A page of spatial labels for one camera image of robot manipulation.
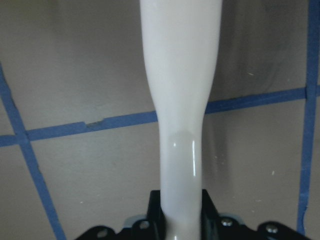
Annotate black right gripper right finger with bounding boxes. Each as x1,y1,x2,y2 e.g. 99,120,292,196
200,189,221,240

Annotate white hand brush black bristles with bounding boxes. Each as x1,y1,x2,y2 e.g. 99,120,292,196
139,0,223,240

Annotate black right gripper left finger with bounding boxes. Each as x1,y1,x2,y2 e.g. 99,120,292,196
146,190,166,240

